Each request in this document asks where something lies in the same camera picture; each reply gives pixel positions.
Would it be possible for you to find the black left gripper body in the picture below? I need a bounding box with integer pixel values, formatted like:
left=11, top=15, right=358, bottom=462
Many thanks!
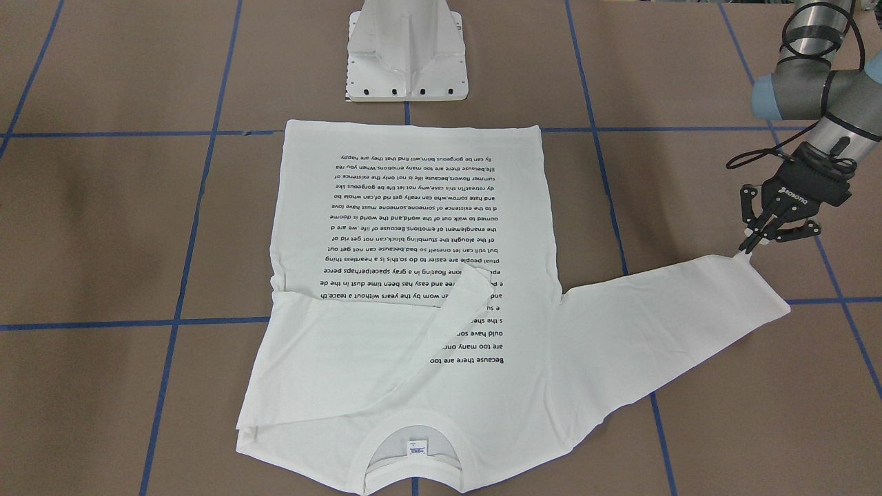
left=770, top=143, right=857, bottom=216

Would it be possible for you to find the white long-sleeve printed shirt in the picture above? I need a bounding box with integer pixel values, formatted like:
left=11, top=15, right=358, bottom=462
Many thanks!
left=236, top=120, right=790, bottom=495

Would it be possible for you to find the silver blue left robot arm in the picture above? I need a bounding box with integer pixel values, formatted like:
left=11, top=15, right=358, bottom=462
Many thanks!
left=726, top=1, right=881, bottom=254

